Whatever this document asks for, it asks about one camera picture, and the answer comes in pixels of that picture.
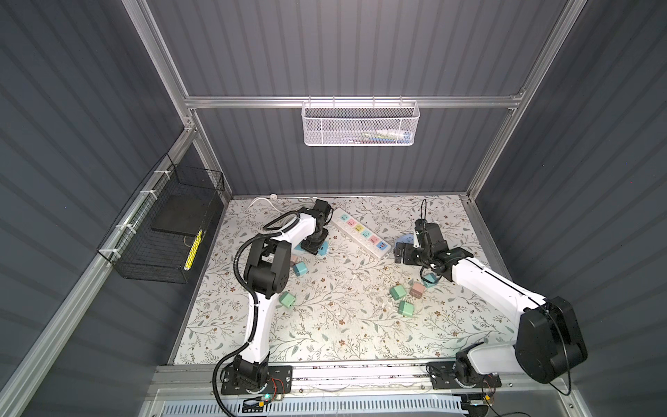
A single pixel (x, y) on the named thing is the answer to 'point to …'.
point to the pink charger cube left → (293, 259)
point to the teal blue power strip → (322, 250)
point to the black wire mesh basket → (159, 238)
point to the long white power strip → (360, 233)
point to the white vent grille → (427, 407)
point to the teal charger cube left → (300, 268)
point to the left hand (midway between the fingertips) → (321, 241)
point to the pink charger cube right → (417, 289)
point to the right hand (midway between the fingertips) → (409, 252)
